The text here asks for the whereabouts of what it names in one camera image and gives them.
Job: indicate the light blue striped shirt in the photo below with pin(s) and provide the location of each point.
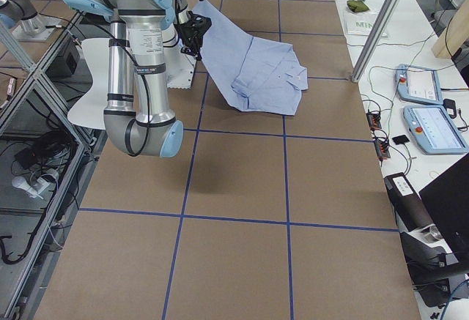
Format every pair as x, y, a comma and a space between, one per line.
253, 74

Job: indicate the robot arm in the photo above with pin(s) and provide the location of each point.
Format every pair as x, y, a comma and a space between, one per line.
137, 117

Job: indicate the white plastic chair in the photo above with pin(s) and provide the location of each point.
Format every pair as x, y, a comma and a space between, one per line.
88, 110

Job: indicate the green fabric pouch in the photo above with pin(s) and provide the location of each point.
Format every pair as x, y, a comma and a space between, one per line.
357, 6

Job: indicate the white MINI plastic bag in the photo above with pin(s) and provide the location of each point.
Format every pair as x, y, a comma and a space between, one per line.
359, 23

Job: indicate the far blue teach pendant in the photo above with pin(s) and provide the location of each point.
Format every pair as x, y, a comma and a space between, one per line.
418, 85

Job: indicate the blue teach pendant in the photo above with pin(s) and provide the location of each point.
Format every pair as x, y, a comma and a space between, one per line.
433, 129
418, 85

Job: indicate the near blue teach pendant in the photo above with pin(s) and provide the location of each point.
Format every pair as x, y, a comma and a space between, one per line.
433, 129

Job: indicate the black monitor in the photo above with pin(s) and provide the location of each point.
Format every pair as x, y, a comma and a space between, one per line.
446, 200

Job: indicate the black monitor stand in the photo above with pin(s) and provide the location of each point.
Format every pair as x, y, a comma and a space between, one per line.
436, 274

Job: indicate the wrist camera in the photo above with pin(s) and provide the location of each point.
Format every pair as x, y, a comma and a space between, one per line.
201, 24

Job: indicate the aluminium frame post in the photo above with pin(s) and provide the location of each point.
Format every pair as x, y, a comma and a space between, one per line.
383, 17

